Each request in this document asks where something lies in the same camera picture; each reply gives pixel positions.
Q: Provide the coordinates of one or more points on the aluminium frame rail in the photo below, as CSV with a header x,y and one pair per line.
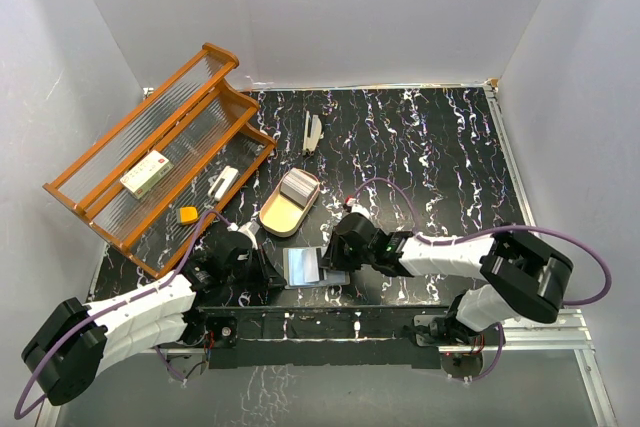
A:
x,y
569,332

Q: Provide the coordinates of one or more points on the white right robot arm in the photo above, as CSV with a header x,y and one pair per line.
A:
x,y
525,277

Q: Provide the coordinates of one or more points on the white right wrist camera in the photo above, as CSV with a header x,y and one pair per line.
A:
x,y
351,205

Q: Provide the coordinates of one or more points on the orange yellow small object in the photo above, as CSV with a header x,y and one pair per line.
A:
x,y
188,215

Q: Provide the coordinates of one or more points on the orange wooden rack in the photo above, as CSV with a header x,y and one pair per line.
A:
x,y
201,124

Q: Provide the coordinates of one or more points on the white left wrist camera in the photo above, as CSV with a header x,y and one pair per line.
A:
x,y
249,229

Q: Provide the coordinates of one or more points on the stack of white cards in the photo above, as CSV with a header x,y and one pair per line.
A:
x,y
298,186

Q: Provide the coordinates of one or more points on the black right arm base motor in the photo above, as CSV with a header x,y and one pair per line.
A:
x,y
443,330

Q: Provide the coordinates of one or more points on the white stapler near rack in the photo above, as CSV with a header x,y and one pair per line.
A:
x,y
225,180

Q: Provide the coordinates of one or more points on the white stapler on table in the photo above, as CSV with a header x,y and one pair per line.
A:
x,y
313,131

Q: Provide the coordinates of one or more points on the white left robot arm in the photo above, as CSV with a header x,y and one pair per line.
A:
x,y
79,341

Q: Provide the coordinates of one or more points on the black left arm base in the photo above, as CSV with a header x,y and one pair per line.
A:
x,y
210,334

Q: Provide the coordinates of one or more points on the white box on rack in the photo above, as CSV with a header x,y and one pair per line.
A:
x,y
144,175

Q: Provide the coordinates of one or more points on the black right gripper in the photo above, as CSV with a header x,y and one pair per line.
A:
x,y
333,258

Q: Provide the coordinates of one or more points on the beige oval plastic tray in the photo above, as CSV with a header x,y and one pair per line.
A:
x,y
280,216

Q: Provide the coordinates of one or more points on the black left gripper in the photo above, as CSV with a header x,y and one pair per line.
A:
x,y
268,276

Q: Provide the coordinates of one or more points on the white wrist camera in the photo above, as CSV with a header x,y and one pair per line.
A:
x,y
351,205
249,229

